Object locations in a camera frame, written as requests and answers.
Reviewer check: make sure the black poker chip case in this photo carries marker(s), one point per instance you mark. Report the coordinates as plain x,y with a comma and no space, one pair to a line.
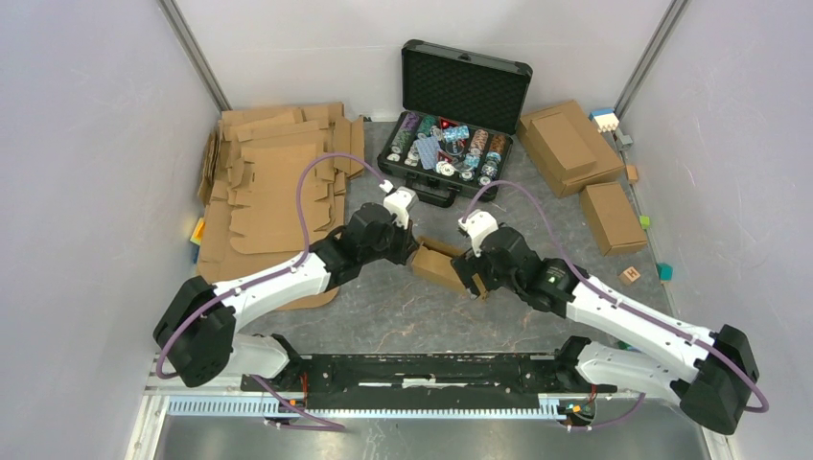
461,110

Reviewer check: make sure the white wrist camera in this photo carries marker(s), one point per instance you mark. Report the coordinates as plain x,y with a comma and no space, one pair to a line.
398,202
477,226

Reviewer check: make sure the small folded cardboard box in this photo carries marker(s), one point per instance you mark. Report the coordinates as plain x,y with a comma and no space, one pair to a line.
614,224

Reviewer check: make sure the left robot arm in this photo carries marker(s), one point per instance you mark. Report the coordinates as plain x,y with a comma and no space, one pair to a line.
200,332

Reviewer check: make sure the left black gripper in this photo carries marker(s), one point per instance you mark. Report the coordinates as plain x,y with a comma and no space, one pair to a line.
407,244

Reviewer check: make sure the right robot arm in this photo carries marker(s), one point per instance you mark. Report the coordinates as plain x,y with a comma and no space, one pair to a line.
710,375

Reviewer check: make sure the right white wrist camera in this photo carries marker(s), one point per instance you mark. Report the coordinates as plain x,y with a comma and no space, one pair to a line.
477,226

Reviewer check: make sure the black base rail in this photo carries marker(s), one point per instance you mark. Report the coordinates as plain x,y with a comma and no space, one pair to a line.
441,381

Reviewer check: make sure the teal cube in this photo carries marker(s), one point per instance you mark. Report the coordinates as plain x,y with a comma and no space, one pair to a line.
665,272

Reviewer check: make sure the wooden letter H cube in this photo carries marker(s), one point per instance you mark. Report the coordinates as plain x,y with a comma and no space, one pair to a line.
629,276

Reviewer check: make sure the small wooden cube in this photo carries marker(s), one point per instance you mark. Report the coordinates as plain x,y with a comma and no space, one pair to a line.
632,174

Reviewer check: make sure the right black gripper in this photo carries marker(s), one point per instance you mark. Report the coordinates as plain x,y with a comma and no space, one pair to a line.
469,264

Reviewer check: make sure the large folded cardboard box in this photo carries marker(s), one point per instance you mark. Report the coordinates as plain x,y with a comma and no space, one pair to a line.
608,166

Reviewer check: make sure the grey toy block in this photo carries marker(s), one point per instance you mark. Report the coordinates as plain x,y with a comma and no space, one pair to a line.
623,142

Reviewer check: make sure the blue white toy block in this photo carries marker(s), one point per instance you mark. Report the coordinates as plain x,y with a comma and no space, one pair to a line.
604,119

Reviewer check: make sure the orange yellow block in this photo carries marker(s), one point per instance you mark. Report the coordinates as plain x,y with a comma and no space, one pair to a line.
196,237

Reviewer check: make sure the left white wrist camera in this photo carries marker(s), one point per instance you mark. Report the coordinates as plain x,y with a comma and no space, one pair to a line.
398,202

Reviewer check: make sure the stack of flat cardboard blanks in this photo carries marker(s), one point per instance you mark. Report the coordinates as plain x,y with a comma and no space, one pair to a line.
267,175

